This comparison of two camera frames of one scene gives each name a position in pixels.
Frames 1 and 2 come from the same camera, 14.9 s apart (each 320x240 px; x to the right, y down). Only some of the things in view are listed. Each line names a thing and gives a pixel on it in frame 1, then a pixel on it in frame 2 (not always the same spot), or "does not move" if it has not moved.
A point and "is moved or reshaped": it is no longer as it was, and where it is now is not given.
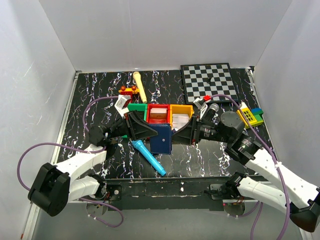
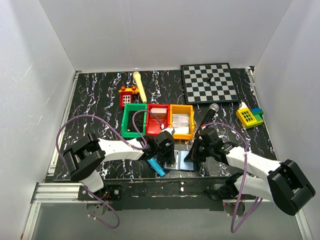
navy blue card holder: [161, 144] is moved or reshaped
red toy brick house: [128, 91] does not move
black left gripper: [128, 126] to [169, 152]
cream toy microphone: [138, 78] does not move
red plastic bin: [158, 114] does not move
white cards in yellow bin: [179, 121] does not move
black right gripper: [194, 129] to [198, 149]
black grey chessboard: [210, 79] does not move
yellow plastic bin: [180, 109] does not move
